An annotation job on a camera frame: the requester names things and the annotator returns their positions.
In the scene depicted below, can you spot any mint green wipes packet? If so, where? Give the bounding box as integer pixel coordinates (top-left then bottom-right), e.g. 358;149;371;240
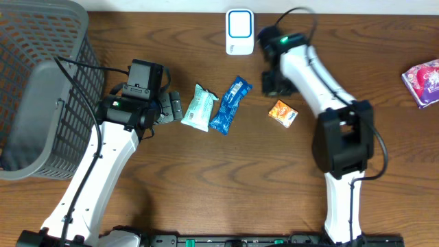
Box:
181;84;219;132

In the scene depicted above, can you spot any orange tissue packet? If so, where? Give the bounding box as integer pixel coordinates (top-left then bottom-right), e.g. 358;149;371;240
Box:
268;100;298;128

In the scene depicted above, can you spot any blue snack wrapper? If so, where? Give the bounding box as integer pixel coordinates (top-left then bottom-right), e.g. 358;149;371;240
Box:
209;76;252;135

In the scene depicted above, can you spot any purple noodle packet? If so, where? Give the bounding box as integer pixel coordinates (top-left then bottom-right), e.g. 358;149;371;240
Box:
401;59;438;108

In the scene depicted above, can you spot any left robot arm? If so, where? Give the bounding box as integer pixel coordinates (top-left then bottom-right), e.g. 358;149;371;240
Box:
16;91;183;246

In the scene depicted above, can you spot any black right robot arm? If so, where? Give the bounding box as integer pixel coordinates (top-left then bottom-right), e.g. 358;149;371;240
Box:
257;25;374;245

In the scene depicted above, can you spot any white barcode scanner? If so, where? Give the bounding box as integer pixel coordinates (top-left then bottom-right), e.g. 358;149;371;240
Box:
225;8;254;56

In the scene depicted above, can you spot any grey plastic mesh basket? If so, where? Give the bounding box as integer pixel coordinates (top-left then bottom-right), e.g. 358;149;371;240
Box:
1;1;104;180

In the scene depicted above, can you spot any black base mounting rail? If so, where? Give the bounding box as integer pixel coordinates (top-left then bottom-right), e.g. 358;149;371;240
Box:
109;226;405;247

